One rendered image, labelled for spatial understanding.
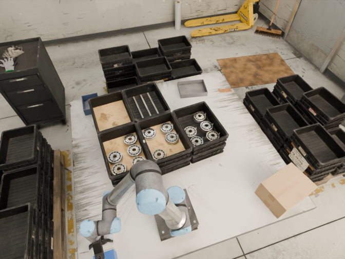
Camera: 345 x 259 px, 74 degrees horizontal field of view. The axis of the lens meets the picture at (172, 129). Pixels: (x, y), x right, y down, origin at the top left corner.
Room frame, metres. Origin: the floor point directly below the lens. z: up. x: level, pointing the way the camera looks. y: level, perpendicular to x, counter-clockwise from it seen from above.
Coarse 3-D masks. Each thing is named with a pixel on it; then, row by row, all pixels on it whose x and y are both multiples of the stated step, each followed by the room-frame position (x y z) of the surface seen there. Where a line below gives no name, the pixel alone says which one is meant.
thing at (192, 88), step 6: (180, 84) 1.85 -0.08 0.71; (186, 84) 1.86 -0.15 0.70; (192, 84) 1.86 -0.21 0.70; (198, 84) 1.86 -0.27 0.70; (204, 84) 1.82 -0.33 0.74; (180, 90) 1.76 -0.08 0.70; (186, 90) 1.76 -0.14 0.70; (192, 90) 1.76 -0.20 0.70; (198, 90) 1.76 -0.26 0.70; (204, 90) 1.76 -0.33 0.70; (180, 96) 1.67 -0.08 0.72; (186, 96) 1.66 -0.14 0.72; (192, 96) 1.67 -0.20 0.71; (198, 96) 1.68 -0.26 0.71
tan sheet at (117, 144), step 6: (120, 138) 1.07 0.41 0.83; (108, 144) 1.01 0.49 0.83; (114, 144) 1.01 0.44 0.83; (120, 144) 1.01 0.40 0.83; (138, 144) 1.01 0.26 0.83; (108, 150) 0.96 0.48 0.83; (114, 150) 0.96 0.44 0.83; (120, 150) 0.96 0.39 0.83; (126, 150) 0.96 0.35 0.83; (126, 156) 0.91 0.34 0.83; (144, 156) 0.91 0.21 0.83; (108, 162) 0.85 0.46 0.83; (126, 162) 0.85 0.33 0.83
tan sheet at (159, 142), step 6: (156, 126) 1.19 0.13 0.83; (156, 132) 1.13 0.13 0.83; (174, 132) 1.13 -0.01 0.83; (156, 138) 1.07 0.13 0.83; (162, 138) 1.07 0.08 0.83; (150, 144) 1.01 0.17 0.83; (156, 144) 1.01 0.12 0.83; (162, 144) 1.01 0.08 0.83; (168, 144) 1.01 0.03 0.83; (180, 144) 1.01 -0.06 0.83; (150, 150) 0.96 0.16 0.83; (168, 150) 0.96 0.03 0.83; (174, 150) 0.96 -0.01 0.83; (180, 150) 0.96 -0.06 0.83
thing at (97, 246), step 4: (100, 240) 0.31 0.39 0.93; (92, 244) 0.29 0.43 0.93; (96, 244) 0.29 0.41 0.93; (100, 244) 0.29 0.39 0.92; (96, 248) 0.27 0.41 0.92; (100, 248) 0.27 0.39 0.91; (96, 252) 0.26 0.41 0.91; (100, 252) 0.26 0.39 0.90; (96, 256) 0.24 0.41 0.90; (100, 256) 0.24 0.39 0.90; (104, 256) 0.24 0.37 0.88
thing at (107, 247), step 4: (104, 236) 0.36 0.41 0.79; (108, 244) 0.32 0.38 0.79; (112, 244) 0.32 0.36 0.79; (104, 248) 0.30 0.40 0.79; (108, 248) 0.30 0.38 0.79; (112, 248) 0.30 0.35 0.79; (92, 252) 0.28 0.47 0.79; (104, 252) 0.28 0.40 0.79; (108, 252) 0.28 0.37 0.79; (112, 252) 0.28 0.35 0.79; (116, 252) 0.29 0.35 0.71; (108, 256) 0.26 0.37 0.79; (112, 256) 0.26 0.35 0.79; (116, 256) 0.27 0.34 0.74
